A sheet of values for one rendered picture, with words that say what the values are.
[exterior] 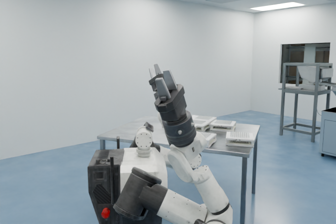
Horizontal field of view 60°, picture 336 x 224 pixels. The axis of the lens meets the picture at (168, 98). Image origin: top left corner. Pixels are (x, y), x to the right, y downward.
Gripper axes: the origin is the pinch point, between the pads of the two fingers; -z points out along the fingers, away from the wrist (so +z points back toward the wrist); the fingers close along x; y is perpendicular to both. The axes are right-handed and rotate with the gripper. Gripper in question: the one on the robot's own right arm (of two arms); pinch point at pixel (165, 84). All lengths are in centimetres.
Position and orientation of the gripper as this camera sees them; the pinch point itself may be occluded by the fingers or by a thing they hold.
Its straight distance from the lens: 79.9
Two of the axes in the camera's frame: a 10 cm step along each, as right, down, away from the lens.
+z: 2.8, 8.7, 4.2
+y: 8.9, -0.6, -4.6
